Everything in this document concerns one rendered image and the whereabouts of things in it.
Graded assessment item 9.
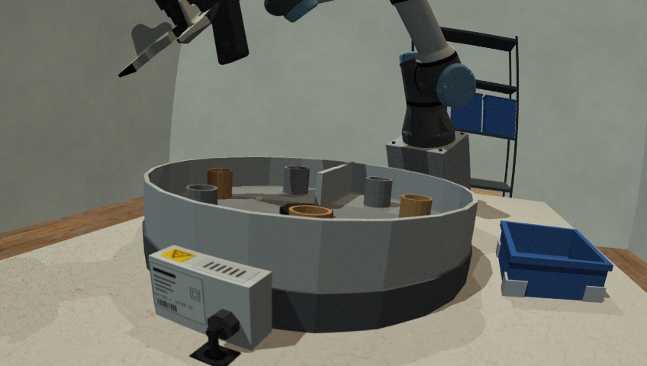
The blue crate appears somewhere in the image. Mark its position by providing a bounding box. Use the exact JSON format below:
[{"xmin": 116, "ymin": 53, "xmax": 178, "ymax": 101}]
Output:
[{"xmin": 496, "ymin": 220, "xmax": 613, "ymax": 303}]

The bronze bushing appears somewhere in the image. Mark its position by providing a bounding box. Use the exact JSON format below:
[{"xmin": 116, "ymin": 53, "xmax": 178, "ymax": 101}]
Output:
[
  {"xmin": 399, "ymin": 194, "xmax": 433, "ymax": 218},
  {"xmin": 288, "ymin": 205, "xmax": 333, "ymax": 219},
  {"xmin": 207, "ymin": 168, "xmax": 233, "ymax": 199}
]

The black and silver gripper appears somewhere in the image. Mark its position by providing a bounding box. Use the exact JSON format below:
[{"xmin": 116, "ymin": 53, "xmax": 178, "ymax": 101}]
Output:
[{"xmin": 118, "ymin": 0, "xmax": 227, "ymax": 77}]

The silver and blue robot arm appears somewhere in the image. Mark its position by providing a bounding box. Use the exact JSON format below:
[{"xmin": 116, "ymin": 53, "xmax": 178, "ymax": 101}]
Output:
[{"xmin": 212, "ymin": 0, "xmax": 476, "ymax": 148}]

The dark grey metal sleeve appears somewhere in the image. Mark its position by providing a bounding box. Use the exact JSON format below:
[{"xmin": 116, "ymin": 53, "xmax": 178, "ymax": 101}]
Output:
[
  {"xmin": 283, "ymin": 166, "xmax": 310, "ymax": 195},
  {"xmin": 364, "ymin": 177, "xmax": 392, "ymax": 208},
  {"xmin": 186, "ymin": 185, "xmax": 218, "ymax": 205}
]

